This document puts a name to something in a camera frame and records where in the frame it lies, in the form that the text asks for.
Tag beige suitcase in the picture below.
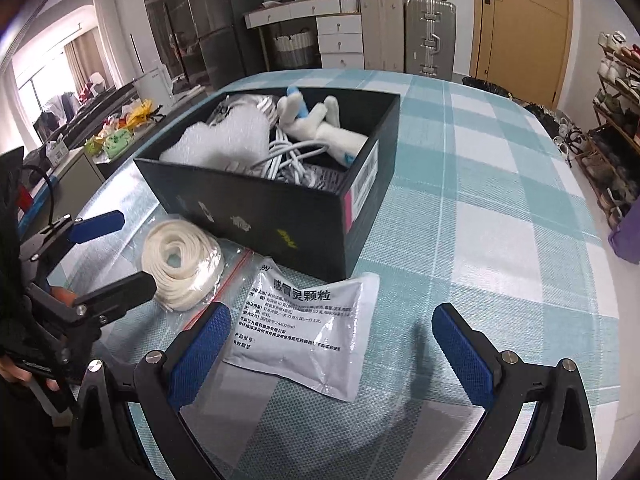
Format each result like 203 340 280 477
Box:
360 0 407 73

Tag bagged white round shoelaces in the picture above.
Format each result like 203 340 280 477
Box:
277 162 351 195

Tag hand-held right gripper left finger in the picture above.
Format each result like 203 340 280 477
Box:
67 301 233 480

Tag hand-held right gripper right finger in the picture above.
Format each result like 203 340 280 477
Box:
431 302 598 480

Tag teal checked tablecloth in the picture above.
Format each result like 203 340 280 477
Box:
75 67 626 480

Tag white charging cable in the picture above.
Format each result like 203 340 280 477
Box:
212 92 333 186

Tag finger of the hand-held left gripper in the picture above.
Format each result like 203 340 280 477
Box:
30 210 126 261
27 271 158 331

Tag grey refrigerator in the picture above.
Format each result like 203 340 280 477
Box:
184 0 261 92

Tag yellow wooden door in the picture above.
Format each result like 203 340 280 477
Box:
470 0 573 108

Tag white medicine sachet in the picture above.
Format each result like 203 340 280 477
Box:
222 262 381 403

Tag white laundry basket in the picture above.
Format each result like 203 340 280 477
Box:
272 30 318 68

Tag grey side cart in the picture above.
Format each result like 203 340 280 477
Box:
45 87 208 196

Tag group of shoes on floor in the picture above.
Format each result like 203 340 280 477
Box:
462 76 586 161

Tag silver suitcase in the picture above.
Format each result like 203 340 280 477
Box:
404 0 458 81

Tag white dresser desk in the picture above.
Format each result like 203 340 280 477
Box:
244 0 365 71

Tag black cardboard box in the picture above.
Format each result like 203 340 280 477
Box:
134 86 401 283

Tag bamboo shoe rack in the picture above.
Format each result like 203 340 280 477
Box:
575 30 640 231

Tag zip bag of laces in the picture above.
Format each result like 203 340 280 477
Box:
127 215 251 313

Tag purple bag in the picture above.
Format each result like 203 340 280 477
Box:
607 210 640 263

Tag person's left hand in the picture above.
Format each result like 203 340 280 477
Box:
0 286 77 393

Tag yellow plastic bag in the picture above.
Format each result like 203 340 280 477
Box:
122 100 163 128

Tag white appliance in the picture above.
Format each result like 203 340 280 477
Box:
134 65 173 103

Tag dark glass cabinet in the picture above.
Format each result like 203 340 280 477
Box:
137 0 201 81

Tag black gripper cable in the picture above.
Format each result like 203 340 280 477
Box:
22 170 57 226

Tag white foam roll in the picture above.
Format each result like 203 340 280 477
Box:
159 110 271 173

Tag green snack pack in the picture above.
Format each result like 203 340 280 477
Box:
102 129 133 158

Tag white plush toy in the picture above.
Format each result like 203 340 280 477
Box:
276 86 371 167

